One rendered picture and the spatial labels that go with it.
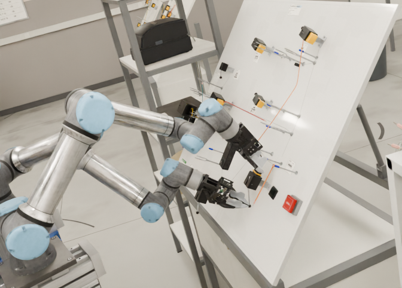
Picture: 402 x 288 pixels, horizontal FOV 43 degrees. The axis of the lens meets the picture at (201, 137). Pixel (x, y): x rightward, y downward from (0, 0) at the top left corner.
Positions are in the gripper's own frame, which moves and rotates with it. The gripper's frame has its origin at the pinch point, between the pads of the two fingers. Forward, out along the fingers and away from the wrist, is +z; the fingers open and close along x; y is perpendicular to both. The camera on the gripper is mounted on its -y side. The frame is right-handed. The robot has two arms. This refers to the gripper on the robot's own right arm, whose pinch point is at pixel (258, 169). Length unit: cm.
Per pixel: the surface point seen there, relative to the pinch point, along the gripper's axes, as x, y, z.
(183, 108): 77, -10, -3
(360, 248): -22.0, 8.8, 43.4
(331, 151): -23.1, 22.8, -2.7
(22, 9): 750, -134, -17
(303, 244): -7.3, -6.9, 37.3
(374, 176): -5.6, 32.4, 36.1
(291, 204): -23.2, 1.1, 3.4
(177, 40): 109, 12, -21
